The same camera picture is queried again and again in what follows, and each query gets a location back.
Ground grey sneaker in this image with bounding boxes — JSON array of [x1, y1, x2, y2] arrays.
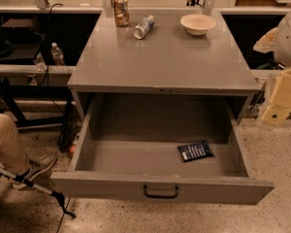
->
[[12, 153, 57, 182]]

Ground white paper bowl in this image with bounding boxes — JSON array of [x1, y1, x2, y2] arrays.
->
[[180, 14, 216, 36]]

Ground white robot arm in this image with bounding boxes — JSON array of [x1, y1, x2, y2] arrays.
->
[[253, 10, 291, 125]]

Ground grey metal cabinet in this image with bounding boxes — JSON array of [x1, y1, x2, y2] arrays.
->
[[68, 8, 259, 120]]

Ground lying clear water bottle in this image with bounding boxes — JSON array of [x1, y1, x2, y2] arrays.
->
[[133, 15, 155, 40]]

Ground black cable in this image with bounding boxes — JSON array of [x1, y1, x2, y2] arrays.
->
[[35, 2, 66, 115]]

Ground standing clear water bottle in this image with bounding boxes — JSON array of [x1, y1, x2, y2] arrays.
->
[[50, 43, 65, 66]]

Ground crushed orange soda can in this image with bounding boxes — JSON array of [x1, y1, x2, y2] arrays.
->
[[113, 0, 130, 26]]

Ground dark blue rxbar wrapper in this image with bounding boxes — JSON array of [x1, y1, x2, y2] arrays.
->
[[178, 140, 213, 162]]

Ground black drawer handle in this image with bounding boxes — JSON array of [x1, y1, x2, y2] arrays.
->
[[143, 185, 179, 200]]

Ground person leg beige trousers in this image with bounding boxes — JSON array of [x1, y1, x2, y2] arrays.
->
[[0, 114, 30, 175]]

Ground grey open top drawer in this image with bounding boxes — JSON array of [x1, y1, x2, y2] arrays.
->
[[51, 93, 275, 205]]

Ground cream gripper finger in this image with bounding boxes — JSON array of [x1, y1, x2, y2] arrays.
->
[[261, 68, 291, 125], [253, 27, 277, 53]]

